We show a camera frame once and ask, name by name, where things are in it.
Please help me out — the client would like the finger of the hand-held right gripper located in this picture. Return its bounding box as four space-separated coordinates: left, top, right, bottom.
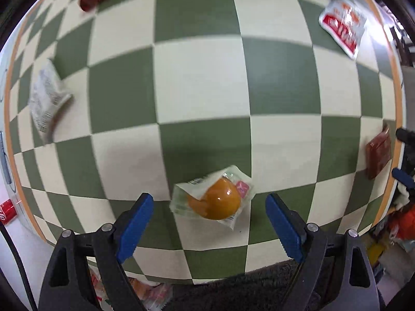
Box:
396 127 415 144
391 167 415 191

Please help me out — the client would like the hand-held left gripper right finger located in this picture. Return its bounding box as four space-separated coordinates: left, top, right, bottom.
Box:
265 193 386 311

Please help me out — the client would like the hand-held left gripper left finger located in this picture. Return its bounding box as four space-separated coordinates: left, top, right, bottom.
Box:
38 193 154 311

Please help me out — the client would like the clear packet with orange jelly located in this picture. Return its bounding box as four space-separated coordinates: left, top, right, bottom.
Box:
170 165 255 230

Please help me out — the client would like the dark red snack packet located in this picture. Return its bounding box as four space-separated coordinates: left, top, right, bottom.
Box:
366 124 392 179

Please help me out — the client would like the person's grey fleece clothing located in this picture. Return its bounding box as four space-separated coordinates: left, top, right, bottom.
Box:
170 258 305 311

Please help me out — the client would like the white and red snack packet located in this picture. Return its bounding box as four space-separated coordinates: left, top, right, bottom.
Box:
318 0 368 60

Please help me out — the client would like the red soda can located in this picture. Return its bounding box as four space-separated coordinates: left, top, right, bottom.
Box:
0 200 17 224

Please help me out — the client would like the blue smartphone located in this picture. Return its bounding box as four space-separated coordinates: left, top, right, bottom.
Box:
0 131 13 185

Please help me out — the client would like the small white snack packet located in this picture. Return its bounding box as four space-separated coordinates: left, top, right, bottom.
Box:
29 59 72 144

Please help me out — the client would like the black cable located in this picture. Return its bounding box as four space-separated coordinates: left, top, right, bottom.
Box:
0 223 39 311

